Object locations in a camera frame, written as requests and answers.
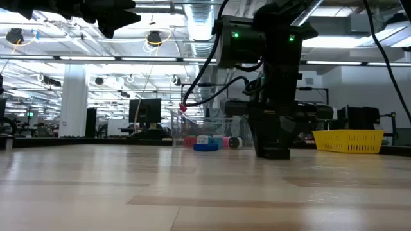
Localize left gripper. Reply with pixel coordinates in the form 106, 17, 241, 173
31, 0, 142, 39

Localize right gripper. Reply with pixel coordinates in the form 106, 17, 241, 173
224, 99, 335, 151

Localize white and black charger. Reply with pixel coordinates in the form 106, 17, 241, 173
228, 136, 243, 150

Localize long ceiling light strip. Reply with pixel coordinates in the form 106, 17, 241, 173
0, 55, 411, 67

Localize yellow plastic basket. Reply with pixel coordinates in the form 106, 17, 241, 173
311, 129, 385, 154

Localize wide black monitor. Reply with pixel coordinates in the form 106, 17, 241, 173
337, 106, 381, 131

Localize clear plastic bin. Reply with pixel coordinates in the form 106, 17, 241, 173
170, 108, 254, 150

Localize white building pillar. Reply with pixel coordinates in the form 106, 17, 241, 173
58, 64, 90, 138

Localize black computer monitor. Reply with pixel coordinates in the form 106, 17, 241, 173
128, 98, 162, 130

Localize bright ceiling light panel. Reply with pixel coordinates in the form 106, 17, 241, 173
301, 33, 370, 49

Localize white cabinet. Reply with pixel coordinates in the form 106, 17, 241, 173
107, 119, 130, 137

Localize black ceiling cable reel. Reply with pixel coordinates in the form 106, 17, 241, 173
5, 28, 24, 45
146, 30, 162, 48

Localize black background gantry frame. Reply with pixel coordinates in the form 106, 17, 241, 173
300, 86, 330, 104

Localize right arm cable loop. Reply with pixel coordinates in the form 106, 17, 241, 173
181, 0, 258, 108

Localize slanted silver ventilation duct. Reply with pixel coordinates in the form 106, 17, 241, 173
290, 0, 324, 28

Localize hanging black power cable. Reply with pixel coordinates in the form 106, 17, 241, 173
362, 0, 411, 124

